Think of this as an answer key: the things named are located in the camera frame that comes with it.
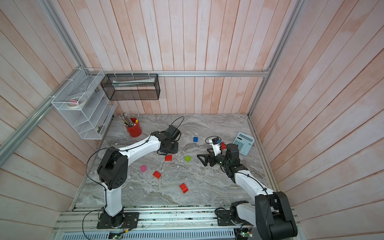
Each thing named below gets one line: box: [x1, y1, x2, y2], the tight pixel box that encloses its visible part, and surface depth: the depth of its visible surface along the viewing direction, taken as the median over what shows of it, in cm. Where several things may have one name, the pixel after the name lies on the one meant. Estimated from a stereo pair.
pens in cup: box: [118, 112, 140, 127], surface depth 100 cm
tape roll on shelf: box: [66, 96, 87, 109], surface depth 75 cm
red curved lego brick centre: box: [152, 170, 162, 179], surface depth 90 cm
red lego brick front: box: [179, 183, 189, 194], surface depth 85 cm
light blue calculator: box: [233, 132, 255, 156], surface depth 105 cm
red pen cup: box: [126, 117, 142, 138], surface depth 103 cm
